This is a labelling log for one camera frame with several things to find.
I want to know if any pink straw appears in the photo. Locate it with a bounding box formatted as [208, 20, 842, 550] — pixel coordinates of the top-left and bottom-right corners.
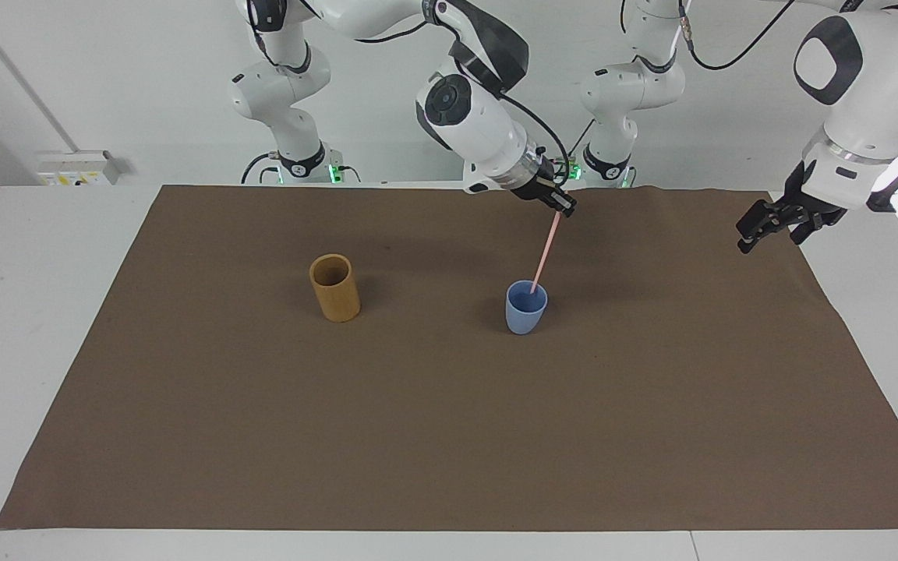
[529, 211, 563, 296]

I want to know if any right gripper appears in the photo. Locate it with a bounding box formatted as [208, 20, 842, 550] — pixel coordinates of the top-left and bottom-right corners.
[508, 165, 564, 209]

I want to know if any brown bamboo cup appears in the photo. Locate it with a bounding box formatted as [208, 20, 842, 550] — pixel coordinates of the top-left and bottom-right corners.
[309, 253, 362, 323]

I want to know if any blue cup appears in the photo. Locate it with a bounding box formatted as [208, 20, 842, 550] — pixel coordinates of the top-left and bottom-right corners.
[505, 280, 549, 336]

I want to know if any black cable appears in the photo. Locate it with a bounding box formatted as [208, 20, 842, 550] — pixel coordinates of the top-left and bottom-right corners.
[496, 89, 573, 186]
[564, 116, 599, 159]
[681, 0, 800, 72]
[240, 151, 280, 186]
[354, 19, 430, 44]

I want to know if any white wall socket box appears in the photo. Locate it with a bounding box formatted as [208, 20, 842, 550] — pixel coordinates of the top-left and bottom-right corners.
[35, 150, 120, 187]

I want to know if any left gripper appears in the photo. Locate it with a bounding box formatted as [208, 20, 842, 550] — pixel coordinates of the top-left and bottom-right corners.
[735, 161, 849, 256]

